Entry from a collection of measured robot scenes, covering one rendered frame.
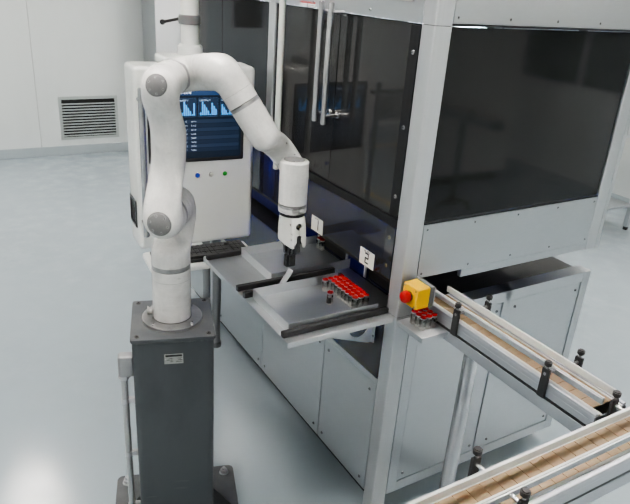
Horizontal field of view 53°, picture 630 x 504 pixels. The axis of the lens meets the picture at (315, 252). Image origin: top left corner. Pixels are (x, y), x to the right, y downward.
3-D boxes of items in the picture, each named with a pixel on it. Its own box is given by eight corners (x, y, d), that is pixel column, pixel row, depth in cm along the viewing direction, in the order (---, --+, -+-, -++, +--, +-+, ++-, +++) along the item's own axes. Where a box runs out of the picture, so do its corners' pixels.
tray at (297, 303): (336, 281, 233) (337, 272, 232) (377, 312, 213) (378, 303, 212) (252, 297, 217) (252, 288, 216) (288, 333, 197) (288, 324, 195)
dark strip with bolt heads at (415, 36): (382, 273, 214) (412, 24, 182) (390, 278, 210) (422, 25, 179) (380, 273, 213) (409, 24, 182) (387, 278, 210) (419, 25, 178)
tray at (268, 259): (315, 243, 265) (316, 235, 264) (349, 267, 245) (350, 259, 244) (241, 255, 249) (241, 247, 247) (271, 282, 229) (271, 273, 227)
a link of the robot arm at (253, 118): (238, 103, 188) (291, 189, 197) (227, 114, 173) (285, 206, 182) (263, 88, 185) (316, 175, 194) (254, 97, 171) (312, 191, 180)
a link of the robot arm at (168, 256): (145, 272, 192) (142, 197, 183) (163, 248, 209) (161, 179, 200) (184, 275, 192) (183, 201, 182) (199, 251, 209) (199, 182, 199)
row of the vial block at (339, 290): (331, 287, 228) (332, 275, 226) (358, 309, 214) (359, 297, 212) (325, 288, 227) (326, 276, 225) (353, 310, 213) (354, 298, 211)
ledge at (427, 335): (429, 316, 217) (429, 311, 216) (454, 334, 207) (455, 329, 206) (396, 324, 210) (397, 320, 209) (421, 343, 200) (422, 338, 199)
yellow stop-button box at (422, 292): (418, 296, 208) (421, 277, 205) (432, 306, 203) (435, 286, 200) (400, 301, 205) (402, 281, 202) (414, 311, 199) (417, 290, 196)
